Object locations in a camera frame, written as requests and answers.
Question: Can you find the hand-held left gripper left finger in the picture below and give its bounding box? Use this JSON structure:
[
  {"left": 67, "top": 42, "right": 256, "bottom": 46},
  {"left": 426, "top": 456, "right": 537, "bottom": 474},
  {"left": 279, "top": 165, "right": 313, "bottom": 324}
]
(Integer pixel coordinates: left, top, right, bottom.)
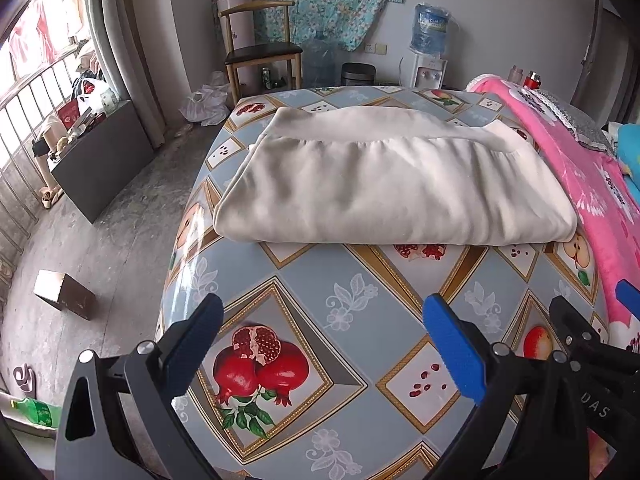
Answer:
[{"left": 54, "top": 292, "right": 225, "bottom": 480}]

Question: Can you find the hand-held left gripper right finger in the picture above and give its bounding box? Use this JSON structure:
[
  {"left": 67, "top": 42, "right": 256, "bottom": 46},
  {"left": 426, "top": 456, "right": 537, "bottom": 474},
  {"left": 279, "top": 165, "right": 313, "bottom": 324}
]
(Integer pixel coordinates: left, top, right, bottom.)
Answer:
[{"left": 423, "top": 294, "right": 568, "bottom": 480}]

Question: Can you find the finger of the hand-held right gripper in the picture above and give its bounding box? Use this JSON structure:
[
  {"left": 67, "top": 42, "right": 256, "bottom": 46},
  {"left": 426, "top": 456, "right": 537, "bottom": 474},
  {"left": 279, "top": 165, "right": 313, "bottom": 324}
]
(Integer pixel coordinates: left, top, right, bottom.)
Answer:
[
  {"left": 617, "top": 279, "right": 640, "bottom": 315},
  {"left": 549, "top": 296, "right": 612, "bottom": 366}
]

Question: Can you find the cream zip jacket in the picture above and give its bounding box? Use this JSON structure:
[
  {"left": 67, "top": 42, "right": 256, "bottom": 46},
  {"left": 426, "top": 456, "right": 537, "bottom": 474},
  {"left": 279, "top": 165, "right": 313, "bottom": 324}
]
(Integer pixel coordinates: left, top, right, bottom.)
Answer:
[{"left": 212, "top": 106, "right": 578, "bottom": 247}]

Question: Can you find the pink floral blanket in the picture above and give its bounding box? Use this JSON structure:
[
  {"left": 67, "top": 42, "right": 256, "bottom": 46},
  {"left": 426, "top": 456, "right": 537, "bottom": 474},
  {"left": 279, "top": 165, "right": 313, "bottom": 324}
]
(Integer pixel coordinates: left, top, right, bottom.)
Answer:
[{"left": 467, "top": 74, "right": 640, "bottom": 356}]

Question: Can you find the cardboard box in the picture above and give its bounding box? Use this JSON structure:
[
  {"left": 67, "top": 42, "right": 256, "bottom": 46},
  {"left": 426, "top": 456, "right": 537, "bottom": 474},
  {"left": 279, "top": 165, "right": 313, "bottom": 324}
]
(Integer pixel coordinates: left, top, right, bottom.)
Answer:
[{"left": 34, "top": 269, "right": 97, "bottom": 320}]

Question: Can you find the green plastic bottle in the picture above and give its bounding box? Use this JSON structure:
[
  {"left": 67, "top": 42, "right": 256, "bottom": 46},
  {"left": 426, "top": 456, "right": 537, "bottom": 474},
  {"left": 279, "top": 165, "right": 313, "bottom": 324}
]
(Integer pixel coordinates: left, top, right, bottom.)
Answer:
[{"left": 11, "top": 397, "right": 63, "bottom": 428}]

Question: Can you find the silver quilted lace cloth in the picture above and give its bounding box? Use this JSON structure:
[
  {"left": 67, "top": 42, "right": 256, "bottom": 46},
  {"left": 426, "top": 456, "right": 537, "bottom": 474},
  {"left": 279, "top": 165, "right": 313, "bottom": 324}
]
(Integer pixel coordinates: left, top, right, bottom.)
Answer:
[{"left": 532, "top": 87, "right": 613, "bottom": 152}]

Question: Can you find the dark cabinet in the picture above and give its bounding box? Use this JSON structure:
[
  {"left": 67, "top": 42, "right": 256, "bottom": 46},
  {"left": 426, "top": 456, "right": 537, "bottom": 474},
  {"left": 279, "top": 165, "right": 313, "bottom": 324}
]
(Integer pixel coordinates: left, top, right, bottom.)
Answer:
[{"left": 50, "top": 100, "right": 155, "bottom": 224}]

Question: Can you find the white plastic bag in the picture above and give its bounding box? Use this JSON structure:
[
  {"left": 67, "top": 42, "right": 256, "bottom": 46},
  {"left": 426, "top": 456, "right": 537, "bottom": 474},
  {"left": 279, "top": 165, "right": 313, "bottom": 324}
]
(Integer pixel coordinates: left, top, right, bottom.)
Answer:
[{"left": 179, "top": 71, "right": 232, "bottom": 126}]

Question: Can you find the red box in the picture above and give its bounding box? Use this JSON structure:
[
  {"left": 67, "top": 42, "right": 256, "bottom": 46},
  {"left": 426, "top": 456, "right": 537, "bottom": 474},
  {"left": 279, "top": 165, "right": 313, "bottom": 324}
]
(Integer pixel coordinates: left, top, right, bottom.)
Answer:
[{"left": 56, "top": 100, "right": 81, "bottom": 128}]

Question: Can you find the filled plastic shopping bag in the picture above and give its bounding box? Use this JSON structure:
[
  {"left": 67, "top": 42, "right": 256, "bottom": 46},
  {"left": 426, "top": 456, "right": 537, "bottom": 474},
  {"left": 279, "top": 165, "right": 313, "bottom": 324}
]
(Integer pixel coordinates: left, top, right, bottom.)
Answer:
[{"left": 77, "top": 77, "right": 118, "bottom": 111}]

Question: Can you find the white water dispenser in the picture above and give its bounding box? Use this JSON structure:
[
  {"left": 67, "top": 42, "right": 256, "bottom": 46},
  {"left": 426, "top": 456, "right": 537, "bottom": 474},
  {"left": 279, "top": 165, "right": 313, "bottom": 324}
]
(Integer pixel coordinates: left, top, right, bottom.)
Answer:
[{"left": 409, "top": 54, "right": 448, "bottom": 90}]

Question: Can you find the metal window railing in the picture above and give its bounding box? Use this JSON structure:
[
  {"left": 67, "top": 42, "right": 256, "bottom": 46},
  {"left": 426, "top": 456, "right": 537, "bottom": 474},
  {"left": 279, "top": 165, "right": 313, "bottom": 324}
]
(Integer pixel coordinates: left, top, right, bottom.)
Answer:
[{"left": 0, "top": 50, "right": 96, "bottom": 241}]

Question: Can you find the black trash bin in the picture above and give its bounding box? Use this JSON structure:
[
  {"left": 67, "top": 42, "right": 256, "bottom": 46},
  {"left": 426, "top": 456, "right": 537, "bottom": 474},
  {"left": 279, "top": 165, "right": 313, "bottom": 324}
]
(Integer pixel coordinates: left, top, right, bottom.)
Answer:
[{"left": 341, "top": 62, "right": 377, "bottom": 87}]

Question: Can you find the wooden chair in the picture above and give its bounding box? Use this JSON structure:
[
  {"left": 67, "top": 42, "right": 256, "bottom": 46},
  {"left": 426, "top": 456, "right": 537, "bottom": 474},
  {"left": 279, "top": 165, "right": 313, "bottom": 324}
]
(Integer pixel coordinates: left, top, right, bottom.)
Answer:
[{"left": 217, "top": 0, "right": 304, "bottom": 106}]

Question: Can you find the grey curtain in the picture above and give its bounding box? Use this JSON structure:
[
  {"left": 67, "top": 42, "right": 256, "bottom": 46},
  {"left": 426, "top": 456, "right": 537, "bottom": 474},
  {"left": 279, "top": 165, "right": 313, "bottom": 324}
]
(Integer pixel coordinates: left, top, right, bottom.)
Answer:
[{"left": 82, "top": 0, "right": 166, "bottom": 148}]

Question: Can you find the empty clear water jug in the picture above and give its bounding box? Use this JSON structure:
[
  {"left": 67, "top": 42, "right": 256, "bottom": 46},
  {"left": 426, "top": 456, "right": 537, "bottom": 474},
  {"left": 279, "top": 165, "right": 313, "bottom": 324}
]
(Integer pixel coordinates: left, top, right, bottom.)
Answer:
[{"left": 302, "top": 30, "right": 341, "bottom": 90}]

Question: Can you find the pale cylinder box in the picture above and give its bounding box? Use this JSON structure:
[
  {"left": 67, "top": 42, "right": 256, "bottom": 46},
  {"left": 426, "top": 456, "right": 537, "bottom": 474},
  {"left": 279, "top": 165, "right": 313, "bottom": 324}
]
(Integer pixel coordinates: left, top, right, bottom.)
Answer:
[{"left": 217, "top": 0, "right": 256, "bottom": 51}]

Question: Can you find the blue water bottle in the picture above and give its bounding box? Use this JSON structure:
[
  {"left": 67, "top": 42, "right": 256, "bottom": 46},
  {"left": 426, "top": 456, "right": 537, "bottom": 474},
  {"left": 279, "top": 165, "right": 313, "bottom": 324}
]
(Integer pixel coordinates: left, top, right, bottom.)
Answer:
[{"left": 411, "top": 4, "right": 450, "bottom": 56}]

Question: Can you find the red hanging cloth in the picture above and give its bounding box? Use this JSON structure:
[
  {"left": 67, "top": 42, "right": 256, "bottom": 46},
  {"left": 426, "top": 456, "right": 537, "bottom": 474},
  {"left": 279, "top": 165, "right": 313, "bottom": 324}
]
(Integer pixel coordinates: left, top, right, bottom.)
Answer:
[{"left": 10, "top": 0, "right": 61, "bottom": 76}]

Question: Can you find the teal floral hanging cloth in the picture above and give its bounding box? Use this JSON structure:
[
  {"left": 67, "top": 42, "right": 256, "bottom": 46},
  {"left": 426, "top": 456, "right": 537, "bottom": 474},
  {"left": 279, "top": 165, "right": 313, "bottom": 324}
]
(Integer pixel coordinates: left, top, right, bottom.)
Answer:
[{"left": 212, "top": 0, "right": 405, "bottom": 52}]

